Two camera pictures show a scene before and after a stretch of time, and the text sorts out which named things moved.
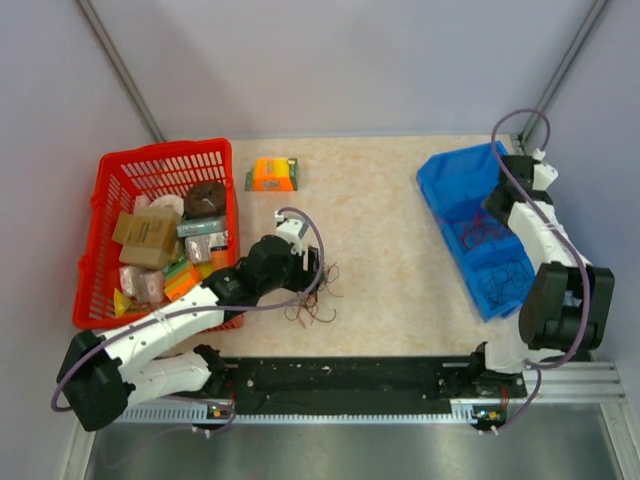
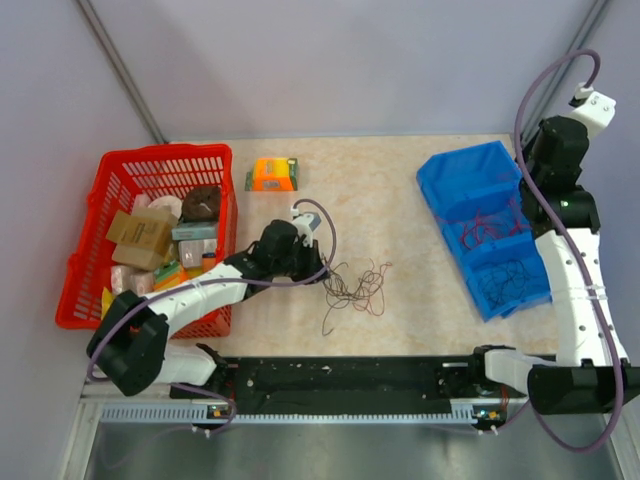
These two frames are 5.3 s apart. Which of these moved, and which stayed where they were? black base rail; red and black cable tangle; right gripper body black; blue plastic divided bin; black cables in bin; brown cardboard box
Moved: right gripper body black; red and black cable tangle
Stayed: black base rail; brown cardboard box; black cables in bin; blue plastic divided bin
